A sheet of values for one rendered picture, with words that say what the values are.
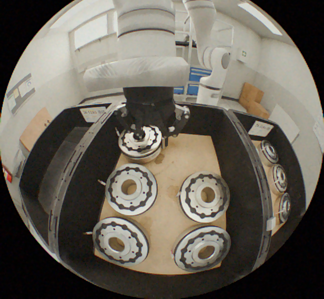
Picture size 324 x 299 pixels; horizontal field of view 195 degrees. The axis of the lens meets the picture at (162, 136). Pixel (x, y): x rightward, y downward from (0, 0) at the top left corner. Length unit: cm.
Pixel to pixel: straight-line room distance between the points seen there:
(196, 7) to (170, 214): 51
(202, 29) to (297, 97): 305
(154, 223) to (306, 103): 324
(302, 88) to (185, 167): 326
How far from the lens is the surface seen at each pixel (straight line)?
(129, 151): 19
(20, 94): 301
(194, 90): 209
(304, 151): 313
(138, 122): 17
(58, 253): 22
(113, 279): 22
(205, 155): 27
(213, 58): 36
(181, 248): 19
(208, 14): 37
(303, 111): 317
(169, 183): 21
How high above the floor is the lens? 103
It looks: 47 degrees down
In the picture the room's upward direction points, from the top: straight up
